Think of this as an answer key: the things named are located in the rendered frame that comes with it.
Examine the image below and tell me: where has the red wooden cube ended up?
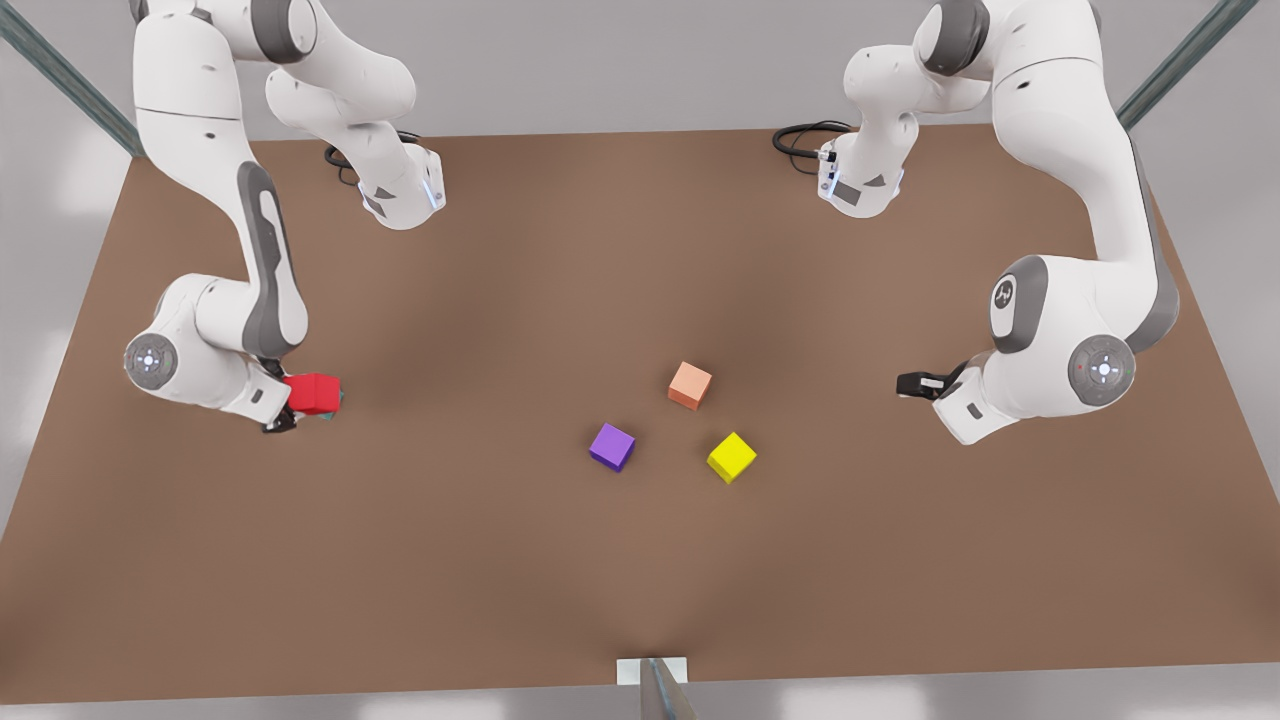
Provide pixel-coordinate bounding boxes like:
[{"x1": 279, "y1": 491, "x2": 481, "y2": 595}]
[{"x1": 285, "y1": 373, "x2": 342, "y2": 417}]

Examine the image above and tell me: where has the yellow wooden cube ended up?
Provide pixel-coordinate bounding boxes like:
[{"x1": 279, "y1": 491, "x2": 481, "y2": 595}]
[{"x1": 707, "y1": 432, "x2": 758, "y2": 486}]

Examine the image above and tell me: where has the orange wooden cube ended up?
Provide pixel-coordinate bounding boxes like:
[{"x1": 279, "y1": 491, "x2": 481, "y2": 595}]
[{"x1": 668, "y1": 362, "x2": 714, "y2": 412}]

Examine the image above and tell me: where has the purple wooden cube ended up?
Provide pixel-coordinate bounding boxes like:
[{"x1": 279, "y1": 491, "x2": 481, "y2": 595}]
[{"x1": 588, "y1": 422, "x2": 637, "y2": 474}]

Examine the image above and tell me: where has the black cable loop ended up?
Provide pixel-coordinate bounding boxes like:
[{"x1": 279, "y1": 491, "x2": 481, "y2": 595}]
[
  {"x1": 772, "y1": 121, "x2": 856, "y2": 160},
  {"x1": 324, "y1": 130, "x2": 423, "y2": 188}
]

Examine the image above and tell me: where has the silver frame post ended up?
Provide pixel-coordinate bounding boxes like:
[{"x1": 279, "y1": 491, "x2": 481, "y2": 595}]
[
  {"x1": 616, "y1": 656, "x2": 698, "y2": 720},
  {"x1": 1117, "y1": 0, "x2": 1259, "y2": 131},
  {"x1": 0, "y1": 0, "x2": 144, "y2": 159}
]

